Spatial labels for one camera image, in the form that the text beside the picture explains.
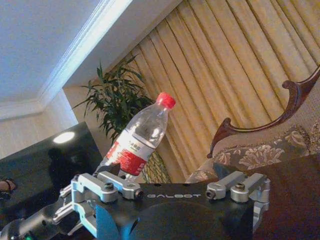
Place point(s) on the silver-barred finger of the left gripper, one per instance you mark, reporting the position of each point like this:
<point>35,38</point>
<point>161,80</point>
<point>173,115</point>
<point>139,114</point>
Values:
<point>65,208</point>

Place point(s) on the floral sofa carved wood frame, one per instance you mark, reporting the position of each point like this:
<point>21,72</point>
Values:
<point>262,147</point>

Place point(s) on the clear plastic bottle red cap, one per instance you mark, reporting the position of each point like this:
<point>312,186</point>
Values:
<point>140,140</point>

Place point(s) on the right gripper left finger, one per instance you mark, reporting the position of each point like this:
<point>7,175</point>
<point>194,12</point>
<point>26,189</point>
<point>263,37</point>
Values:
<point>110,186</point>

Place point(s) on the yellow pleated curtain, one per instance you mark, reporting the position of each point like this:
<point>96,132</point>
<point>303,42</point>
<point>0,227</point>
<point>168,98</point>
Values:
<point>225,62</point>

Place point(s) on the woven wicker plant basket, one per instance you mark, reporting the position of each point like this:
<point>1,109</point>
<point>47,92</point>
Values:
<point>156,168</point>

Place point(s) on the small pink object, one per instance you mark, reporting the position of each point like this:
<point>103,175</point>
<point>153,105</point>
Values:
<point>7,188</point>

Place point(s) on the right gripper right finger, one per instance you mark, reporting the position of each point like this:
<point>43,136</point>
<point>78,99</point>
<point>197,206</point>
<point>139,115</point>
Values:
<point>237,186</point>

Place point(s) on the black flat screen television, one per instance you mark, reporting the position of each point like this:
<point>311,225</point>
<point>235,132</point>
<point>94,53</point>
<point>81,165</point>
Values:
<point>50,162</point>

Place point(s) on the green leafy houseplant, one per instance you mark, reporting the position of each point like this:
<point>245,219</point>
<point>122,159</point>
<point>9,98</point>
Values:
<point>117,100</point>

